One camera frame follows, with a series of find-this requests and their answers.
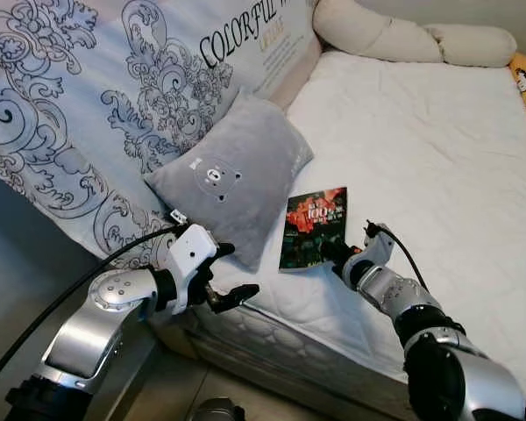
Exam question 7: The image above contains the white grey floral quilt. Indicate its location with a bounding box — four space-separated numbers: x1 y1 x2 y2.
0 0 322 266

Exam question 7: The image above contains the cream bolster pillow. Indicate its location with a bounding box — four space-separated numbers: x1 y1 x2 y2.
313 0 518 68

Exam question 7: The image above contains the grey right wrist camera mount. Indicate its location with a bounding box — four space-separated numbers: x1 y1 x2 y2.
344 230 395 275

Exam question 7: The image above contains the grey bear print pillow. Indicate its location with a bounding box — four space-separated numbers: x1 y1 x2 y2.
143 88 315 271

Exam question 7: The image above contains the dark red cover book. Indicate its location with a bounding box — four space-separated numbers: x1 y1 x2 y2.
279 186 349 271

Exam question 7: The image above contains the white quilted mattress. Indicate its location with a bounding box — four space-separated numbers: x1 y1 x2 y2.
149 50 526 415

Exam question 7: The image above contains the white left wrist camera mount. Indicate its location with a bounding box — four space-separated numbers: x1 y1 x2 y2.
164 224 220 314

